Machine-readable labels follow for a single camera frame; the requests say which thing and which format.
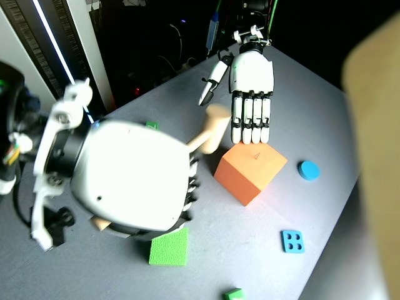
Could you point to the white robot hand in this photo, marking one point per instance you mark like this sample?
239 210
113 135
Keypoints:
131 175
251 73

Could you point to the large orange foam block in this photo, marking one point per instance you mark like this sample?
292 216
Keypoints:
243 175

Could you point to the small green number block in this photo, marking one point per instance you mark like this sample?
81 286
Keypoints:
152 125

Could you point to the white adapter box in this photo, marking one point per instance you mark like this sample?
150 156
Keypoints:
212 31

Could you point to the grey table cloth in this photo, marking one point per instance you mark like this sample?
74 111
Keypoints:
312 109

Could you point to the large green textured block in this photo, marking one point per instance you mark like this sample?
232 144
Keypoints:
168 250

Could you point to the blue round disc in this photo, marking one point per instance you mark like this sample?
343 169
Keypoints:
308 170

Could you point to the white light strip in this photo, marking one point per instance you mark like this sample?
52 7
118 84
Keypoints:
56 47

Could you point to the blurred tan wooden board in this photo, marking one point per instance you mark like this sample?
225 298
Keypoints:
378 156

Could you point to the blue square four-hole block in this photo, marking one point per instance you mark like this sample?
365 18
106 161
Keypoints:
285 245

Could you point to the white frame post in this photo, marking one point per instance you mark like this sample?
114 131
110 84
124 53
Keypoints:
87 47

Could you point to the white wall panel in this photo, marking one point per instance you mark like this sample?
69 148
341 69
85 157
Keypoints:
18 47

